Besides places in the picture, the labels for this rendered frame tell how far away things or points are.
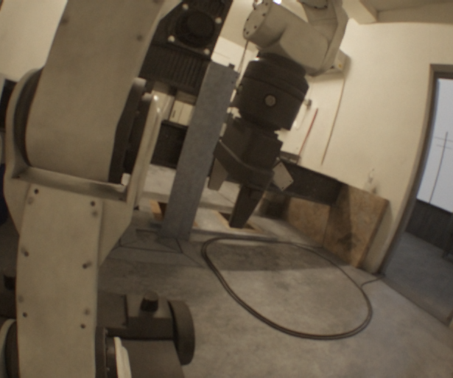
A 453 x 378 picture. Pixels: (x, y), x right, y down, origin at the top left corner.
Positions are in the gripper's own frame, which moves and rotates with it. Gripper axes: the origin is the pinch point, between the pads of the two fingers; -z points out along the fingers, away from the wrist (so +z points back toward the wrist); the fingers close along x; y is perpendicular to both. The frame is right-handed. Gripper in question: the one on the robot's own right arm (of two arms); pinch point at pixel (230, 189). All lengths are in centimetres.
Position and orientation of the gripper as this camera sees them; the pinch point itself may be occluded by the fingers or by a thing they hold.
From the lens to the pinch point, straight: 33.6
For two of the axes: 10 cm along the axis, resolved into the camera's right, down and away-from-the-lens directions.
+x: -3.2, -4.7, 8.2
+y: -8.7, -1.9, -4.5
